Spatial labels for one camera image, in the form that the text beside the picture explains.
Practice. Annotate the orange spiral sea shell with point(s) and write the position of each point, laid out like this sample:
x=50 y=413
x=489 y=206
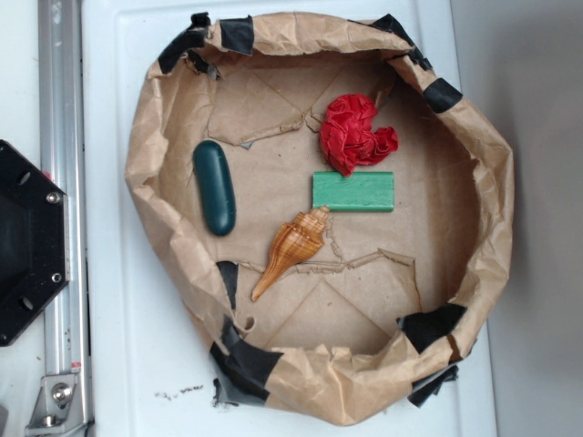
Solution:
x=294 y=243

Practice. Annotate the brown paper bag tray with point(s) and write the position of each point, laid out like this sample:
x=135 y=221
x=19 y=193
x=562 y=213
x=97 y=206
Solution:
x=393 y=300

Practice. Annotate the green rectangular block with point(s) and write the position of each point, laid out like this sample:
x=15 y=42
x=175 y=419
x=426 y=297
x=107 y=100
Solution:
x=362 y=191

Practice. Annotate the dark green oval capsule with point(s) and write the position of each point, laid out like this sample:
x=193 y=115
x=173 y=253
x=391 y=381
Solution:
x=216 y=191

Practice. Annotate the crumpled red paper ball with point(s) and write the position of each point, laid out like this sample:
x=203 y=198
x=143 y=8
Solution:
x=346 y=136

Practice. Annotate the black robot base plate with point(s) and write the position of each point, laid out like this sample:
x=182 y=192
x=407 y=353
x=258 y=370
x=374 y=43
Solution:
x=33 y=243

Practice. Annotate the aluminium extrusion rail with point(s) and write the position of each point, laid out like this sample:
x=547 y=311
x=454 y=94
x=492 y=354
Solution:
x=66 y=318

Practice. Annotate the metal corner bracket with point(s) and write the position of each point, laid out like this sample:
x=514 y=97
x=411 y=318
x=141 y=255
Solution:
x=58 y=409

